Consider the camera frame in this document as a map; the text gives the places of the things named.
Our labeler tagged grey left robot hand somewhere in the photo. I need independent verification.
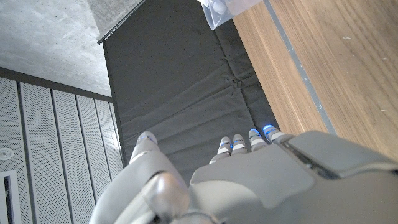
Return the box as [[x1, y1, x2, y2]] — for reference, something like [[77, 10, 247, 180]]
[[89, 124, 398, 224]]

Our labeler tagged clear plastic measuring cup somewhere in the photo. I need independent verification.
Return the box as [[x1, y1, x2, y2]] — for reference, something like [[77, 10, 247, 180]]
[[197, 0, 264, 31]]

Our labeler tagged wooden table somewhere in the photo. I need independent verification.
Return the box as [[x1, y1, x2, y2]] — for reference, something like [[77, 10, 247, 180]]
[[262, 0, 338, 135]]

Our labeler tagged black curtain backdrop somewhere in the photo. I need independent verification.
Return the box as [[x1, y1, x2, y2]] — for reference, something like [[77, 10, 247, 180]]
[[102, 0, 280, 184]]

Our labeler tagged round white ceiling sensor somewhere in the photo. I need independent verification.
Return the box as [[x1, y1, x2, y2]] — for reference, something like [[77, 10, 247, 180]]
[[0, 148, 15, 161]]

